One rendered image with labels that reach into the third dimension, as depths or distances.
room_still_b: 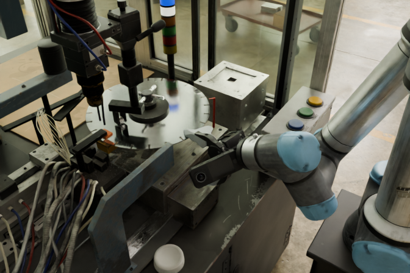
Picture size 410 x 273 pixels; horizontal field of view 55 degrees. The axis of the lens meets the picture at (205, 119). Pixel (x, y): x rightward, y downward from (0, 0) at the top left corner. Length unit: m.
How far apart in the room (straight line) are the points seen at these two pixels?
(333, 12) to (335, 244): 0.62
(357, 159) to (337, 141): 1.63
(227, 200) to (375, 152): 1.60
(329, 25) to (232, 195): 0.55
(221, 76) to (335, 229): 0.59
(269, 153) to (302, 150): 0.07
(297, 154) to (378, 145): 1.92
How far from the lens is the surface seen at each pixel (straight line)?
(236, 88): 1.25
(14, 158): 1.21
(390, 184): 0.74
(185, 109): 1.06
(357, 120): 0.81
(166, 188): 0.98
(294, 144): 0.72
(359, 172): 2.40
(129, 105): 0.98
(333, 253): 1.03
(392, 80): 0.77
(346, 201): 1.15
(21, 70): 1.81
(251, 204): 1.09
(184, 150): 1.08
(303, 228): 2.03
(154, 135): 0.98
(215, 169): 0.85
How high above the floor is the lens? 1.56
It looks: 36 degrees down
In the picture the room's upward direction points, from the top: straight up
